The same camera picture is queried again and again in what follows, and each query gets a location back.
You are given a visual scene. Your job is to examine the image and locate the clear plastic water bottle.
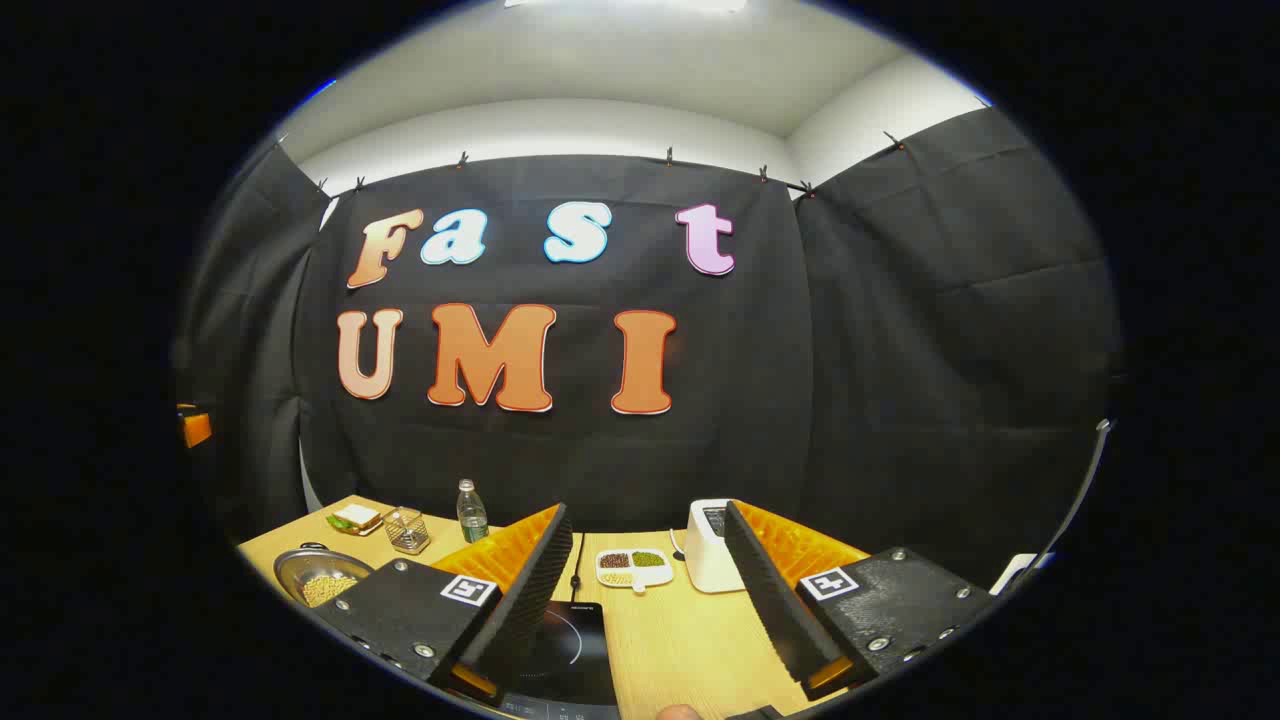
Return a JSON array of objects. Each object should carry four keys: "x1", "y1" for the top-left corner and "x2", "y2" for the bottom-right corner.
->
[{"x1": 457, "y1": 478, "x2": 489, "y2": 544}]

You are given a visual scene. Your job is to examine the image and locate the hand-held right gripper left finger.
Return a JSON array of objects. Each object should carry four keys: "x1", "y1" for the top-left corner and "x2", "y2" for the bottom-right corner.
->
[{"x1": 312, "y1": 503, "x2": 575, "y2": 709}]

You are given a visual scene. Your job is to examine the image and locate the wire mesh holder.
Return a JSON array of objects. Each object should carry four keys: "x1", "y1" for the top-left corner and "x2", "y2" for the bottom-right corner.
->
[{"x1": 383, "y1": 507, "x2": 432, "y2": 555}]

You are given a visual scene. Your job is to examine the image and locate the white divided bean dish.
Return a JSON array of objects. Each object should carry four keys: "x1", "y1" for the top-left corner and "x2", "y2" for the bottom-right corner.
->
[{"x1": 596, "y1": 548, "x2": 675, "y2": 593}]

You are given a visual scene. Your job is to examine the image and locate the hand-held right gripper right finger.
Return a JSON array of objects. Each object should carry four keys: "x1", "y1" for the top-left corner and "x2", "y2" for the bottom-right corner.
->
[{"x1": 722, "y1": 500, "x2": 1001, "y2": 701}]

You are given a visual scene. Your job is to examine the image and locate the ceiling light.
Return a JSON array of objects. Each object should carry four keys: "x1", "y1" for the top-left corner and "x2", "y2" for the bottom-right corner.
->
[{"x1": 505, "y1": 0, "x2": 747, "y2": 13}]

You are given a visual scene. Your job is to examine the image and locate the stainless steel pot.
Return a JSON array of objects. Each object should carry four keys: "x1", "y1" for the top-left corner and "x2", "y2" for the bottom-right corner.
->
[{"x1": 273, "y1": 543, "x2": 376, "y2": 609}]

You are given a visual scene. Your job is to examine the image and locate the pile of soybeans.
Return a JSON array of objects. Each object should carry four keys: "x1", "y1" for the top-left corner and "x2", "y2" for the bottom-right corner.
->
[{"x1": 302, "y1": 575, "x2": 359, "y2": 608}]

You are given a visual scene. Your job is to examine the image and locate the white toaster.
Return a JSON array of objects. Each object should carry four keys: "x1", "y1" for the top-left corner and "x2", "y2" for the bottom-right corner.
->
[{"x1": 685, "y1": 498, "x2": 746, "y2": 594}]

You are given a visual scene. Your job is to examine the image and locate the black induction cooktop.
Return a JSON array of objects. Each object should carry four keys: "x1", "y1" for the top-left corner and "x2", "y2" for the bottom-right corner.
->
[{"x1": 500, "y1": 600, "x2": 623, "y2": 720}]

